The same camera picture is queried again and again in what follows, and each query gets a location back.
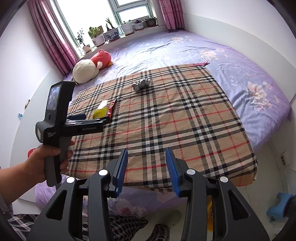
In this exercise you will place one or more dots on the small plant white pot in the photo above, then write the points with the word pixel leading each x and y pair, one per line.
pixel 80 39

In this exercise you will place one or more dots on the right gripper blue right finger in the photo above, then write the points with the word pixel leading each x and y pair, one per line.
pixel 174 171

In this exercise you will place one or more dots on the right magenta curtain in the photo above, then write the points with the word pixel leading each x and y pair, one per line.
pixel 173 14

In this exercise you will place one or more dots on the white pot on sill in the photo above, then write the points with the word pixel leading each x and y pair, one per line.
pixel 127 28

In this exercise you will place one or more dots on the magenta curtain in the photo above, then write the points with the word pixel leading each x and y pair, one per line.
pixel 173 14
pixel 52 37

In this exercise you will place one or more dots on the person's left hand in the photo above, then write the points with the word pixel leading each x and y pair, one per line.
pixel 35 166

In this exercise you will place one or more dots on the yellow trash bin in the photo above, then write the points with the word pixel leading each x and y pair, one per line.
pixel 209 214

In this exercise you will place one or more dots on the person's plaid trouser leg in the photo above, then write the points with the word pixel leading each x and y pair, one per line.
pixel 123 228

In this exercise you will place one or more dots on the plaid beige blanket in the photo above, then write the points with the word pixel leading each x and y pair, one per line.
pixel 183 109

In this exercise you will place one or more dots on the white headboard panel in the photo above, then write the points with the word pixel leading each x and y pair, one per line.
pixel 258 51

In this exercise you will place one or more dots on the purple floral bed sheet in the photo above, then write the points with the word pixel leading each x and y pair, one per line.
pixel 258 101

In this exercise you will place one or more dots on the silver foil wrapper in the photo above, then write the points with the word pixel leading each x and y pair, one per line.
pixel 140 84

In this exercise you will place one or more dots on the blue white porcelain pot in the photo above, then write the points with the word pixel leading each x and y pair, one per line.
pixel 112 33

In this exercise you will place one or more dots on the dark pot on sill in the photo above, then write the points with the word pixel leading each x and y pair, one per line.
pixel 151 22

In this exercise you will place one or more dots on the white wall socket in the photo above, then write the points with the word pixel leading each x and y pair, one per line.
pixel 285 158

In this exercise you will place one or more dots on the small patterned pot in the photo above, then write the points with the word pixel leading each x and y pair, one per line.
pixel 138 25

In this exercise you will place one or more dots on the red yellow snack bag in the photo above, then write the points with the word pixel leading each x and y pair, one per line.
pixel 105 109

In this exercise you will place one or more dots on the red white plush toy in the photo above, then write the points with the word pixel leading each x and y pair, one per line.
pixel 87 69

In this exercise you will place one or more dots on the blue plastic stool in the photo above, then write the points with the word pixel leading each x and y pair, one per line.
pixel 277 213

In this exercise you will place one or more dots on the green plant white pot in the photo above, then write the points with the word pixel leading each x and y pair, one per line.
pixel 96 35

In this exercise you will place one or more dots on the left magenta curtain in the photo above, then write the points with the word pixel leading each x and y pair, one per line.
pixel 52 37

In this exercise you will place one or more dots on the person's left forearm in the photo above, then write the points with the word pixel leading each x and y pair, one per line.
pixel 15 181

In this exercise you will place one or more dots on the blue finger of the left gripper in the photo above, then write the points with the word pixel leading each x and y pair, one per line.
pixel 99 121
pixel 77 117

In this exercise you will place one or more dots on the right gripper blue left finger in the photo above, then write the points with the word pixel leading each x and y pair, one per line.
pixel 120 171

